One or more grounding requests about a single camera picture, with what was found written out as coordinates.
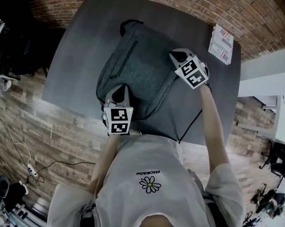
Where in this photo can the white power strip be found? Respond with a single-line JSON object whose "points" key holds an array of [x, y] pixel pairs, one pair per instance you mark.
{"points": [[32, 170]]}

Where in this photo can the white printed flat box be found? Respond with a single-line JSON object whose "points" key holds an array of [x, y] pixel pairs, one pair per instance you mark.
{"points": [[221, 44]]}

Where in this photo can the person's right forearm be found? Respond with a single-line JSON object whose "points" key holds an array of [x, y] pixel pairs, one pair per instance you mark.
{"points": [[214, 126]]}

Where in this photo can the person's left forearm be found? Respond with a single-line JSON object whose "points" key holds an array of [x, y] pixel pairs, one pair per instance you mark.
{"points": [[104, 164]]}

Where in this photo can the white flower print t-shirt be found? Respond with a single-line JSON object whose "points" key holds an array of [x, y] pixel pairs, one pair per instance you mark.
{"points": [[151, 174]]}

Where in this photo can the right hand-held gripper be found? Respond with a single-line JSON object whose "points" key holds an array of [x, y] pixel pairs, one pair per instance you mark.
{"points": [[194, 74]]}

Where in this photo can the dark grey fabric backpack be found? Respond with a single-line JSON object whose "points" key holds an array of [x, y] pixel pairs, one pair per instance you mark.
{"points": [[144, 67]]}

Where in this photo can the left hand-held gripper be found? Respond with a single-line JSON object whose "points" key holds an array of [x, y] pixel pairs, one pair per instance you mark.
{"points": [[118, 119]]}

